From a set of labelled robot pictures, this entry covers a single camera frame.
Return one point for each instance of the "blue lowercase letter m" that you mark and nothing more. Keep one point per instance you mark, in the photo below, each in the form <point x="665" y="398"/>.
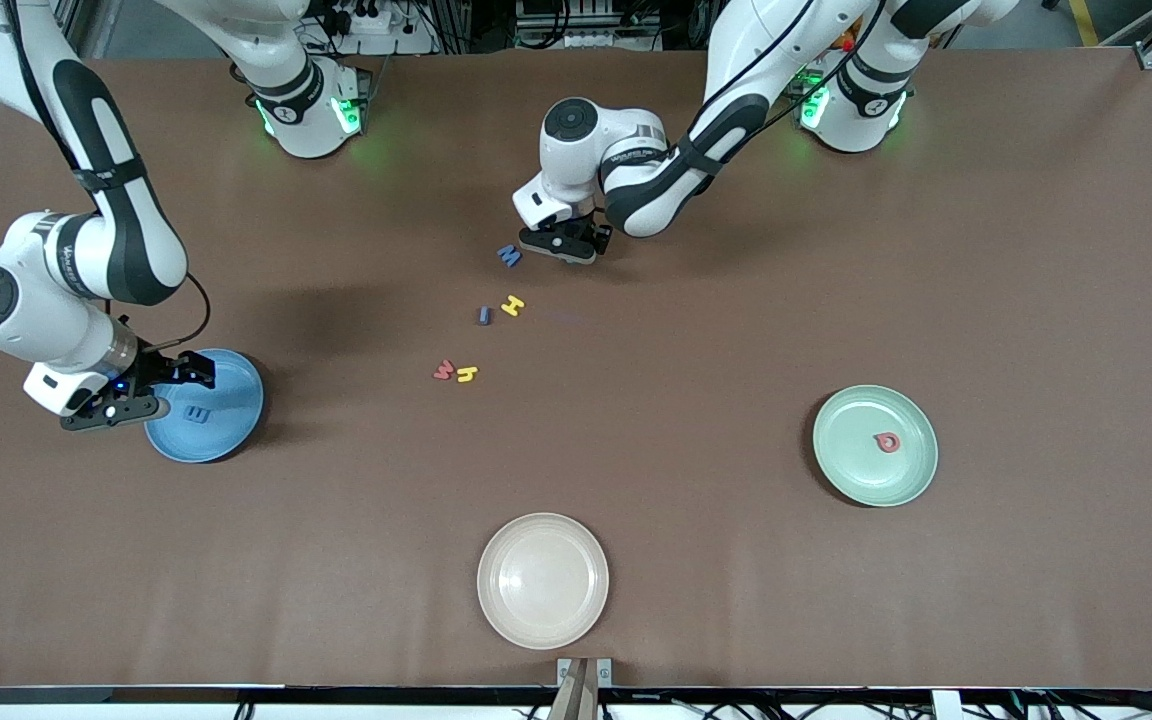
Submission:
<point x="198" y="414"/>

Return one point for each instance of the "long white power strip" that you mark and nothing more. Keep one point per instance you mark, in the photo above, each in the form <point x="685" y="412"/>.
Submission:
<point x="611" y="41"/>

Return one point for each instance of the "yellow lowercase letter h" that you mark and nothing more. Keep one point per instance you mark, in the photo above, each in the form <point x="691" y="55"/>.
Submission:
<point x="467" y="375"/>

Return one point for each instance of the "light green plate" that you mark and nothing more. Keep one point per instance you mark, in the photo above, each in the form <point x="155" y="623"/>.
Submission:
<point x="856" y="460"/>

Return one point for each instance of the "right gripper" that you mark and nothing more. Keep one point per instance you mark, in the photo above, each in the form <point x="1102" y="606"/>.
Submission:
<point x="158" y="368"/>

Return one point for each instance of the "beige plate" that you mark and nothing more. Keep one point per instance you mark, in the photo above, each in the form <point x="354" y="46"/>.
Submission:
<point x="543" y="580"/>

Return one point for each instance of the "white power strip with plugs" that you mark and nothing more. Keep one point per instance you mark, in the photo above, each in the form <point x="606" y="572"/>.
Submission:
<point x="366" y="20"/>

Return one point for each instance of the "blue plate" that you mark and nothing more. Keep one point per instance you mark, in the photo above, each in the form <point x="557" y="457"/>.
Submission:
<point x="226" y="420"/>

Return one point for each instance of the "orange packaged items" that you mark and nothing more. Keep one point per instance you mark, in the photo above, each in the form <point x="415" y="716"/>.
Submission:
<point x="844" y="40"/>

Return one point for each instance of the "red lowercase letter w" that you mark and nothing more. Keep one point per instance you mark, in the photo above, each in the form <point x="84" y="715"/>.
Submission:
<point x="443" y="371"/>

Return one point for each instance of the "red uppercase letter Q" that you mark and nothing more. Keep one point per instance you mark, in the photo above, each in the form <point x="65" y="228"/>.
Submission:
<point x="880" y="442"/>

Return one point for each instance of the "brown table cover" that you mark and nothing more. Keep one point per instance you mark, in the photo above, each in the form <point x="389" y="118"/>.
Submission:
<point x="696" y="560"/>

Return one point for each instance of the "blue uppercase letter M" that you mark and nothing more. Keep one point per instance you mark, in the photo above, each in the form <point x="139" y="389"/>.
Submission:
<point x="509" y="257"/>

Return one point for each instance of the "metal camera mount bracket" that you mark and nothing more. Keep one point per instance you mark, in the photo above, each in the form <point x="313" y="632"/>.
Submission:
<point x="584" y="675"/>

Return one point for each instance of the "yellow uppercase letter H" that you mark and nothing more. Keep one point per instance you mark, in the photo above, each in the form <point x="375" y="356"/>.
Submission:
<point x="513" y="306"/>

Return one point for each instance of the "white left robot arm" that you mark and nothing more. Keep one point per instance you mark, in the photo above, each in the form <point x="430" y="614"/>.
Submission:
<point x="586" y="165"/>

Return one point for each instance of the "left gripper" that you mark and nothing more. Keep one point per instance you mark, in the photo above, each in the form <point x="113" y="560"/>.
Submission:
<point x="598" y="233"/>

